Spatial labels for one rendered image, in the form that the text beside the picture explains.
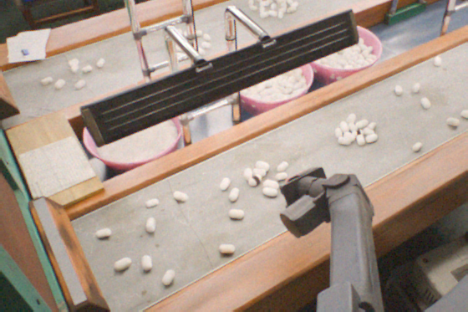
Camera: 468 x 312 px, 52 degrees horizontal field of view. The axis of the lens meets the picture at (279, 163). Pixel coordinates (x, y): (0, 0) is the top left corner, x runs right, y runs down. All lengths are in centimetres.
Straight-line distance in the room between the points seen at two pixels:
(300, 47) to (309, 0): 88
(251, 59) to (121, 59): 75
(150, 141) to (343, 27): 61
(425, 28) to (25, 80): 141
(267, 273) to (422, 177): 47
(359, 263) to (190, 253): 58
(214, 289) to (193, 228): 18
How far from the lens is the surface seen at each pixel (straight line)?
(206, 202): 119
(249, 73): 100
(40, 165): 134
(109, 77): 161
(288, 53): 104
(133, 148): 136
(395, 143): 136
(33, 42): 181
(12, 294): 60
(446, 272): 146
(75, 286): 99
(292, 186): 96
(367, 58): 165
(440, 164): 130
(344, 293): 51
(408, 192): 121
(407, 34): 192
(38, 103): 159
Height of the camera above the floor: 168
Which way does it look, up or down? 48 degrees down
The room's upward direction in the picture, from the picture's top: 1 degrees clockwise
